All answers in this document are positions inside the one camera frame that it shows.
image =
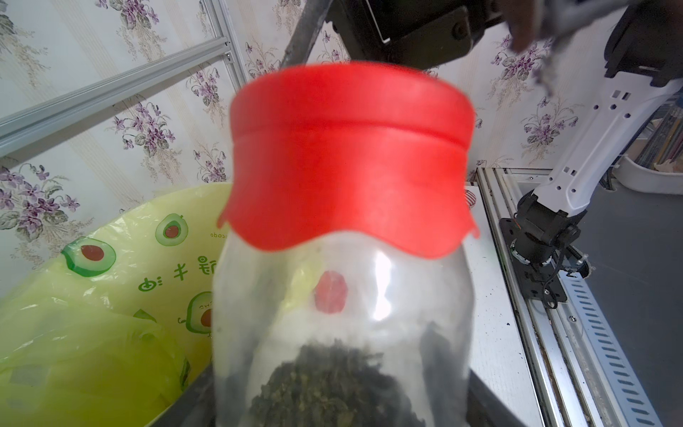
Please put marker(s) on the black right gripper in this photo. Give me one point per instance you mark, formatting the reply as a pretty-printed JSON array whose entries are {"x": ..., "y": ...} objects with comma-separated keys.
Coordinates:
[{"x": 419, "y": 34}]

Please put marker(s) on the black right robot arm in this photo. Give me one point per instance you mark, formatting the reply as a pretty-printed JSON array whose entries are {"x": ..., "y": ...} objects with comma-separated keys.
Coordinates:
[{"x": 643, "y": 68}]

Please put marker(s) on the green avocado print bag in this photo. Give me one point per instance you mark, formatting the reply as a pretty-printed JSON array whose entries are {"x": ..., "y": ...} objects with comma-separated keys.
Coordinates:
[{"x": 113, "y": 330}]

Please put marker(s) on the aluminium frame bars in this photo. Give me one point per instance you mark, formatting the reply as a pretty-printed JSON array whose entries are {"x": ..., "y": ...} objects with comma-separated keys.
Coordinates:
[{"x": 30, "y": 126}]

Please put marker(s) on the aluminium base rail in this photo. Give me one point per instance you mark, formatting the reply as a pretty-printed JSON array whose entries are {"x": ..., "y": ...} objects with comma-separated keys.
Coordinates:
[{"x": 580, "y": 372}]

